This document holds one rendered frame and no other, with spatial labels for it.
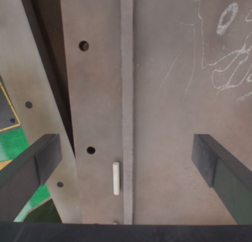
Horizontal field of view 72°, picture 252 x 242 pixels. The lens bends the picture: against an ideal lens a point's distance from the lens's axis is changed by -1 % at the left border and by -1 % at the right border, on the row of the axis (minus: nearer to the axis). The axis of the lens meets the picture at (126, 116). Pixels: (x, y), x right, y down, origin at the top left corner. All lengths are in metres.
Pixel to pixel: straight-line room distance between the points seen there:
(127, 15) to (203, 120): 0.17
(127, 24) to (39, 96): 0.17
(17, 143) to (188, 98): 1.98
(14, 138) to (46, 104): 1.82
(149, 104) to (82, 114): 0.10
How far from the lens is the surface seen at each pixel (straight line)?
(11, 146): 2.18
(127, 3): 0.24
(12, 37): 0.32
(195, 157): 0.17
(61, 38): 0.41
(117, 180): 0.30
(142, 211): 0.35
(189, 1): 0.27
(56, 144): 0.16
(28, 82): 0.31
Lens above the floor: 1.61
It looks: 74 degrees down
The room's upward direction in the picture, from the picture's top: 175 degrees counter-clockwise
